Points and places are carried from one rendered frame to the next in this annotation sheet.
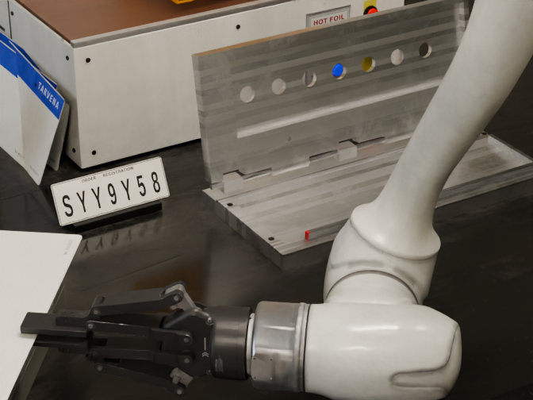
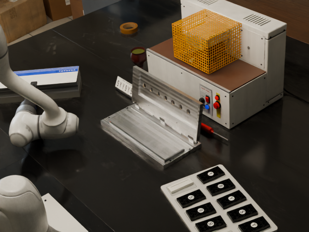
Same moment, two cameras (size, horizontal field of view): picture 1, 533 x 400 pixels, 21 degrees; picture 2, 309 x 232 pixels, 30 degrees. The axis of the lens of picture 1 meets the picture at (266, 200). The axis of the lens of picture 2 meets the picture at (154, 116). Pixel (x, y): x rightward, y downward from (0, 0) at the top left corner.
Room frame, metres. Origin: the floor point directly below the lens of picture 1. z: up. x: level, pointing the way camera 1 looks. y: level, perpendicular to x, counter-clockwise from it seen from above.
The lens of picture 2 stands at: (1.61, -2.16, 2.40)
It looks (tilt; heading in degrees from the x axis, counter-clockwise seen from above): 35 degrees down; 85
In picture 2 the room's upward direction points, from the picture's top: 6 degrees counter-clockwise
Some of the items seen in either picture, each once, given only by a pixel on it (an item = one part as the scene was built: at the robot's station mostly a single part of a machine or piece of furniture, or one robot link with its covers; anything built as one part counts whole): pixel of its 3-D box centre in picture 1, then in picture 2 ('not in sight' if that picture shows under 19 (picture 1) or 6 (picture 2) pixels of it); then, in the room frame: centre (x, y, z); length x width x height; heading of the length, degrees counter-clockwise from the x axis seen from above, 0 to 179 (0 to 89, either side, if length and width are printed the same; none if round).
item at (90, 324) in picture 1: (141, 324); not in sight; (1.24, 0.13, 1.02); 0.11 x 0.04 x 0.01; 83
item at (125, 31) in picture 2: not in sight; (128, 28); (1.77, 0.88, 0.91); 0.10 x 0.10 x 0.02
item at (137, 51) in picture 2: not in sight; (139, 59); (1.77, 0.42, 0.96); 0.09 x 0.09 x 0.11
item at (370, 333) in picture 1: (385, 346); (25, 130); (1.23, -0.12, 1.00); 0.16 x 0.13 x 0.11; 83
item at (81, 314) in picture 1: (80, 311); not in sight; (1.25, 0.19, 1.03); 0.05 x 0.01 x 0.03; 83
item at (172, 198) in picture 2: not in sight; (216, 207); (1.92, -0.66, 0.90); 0.40 x 0.27 x 0.01; 106
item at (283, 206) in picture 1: (380, 182); (148, 132); (1.74, -0.16, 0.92); 0.44 x 0.21 x 0.04; 121
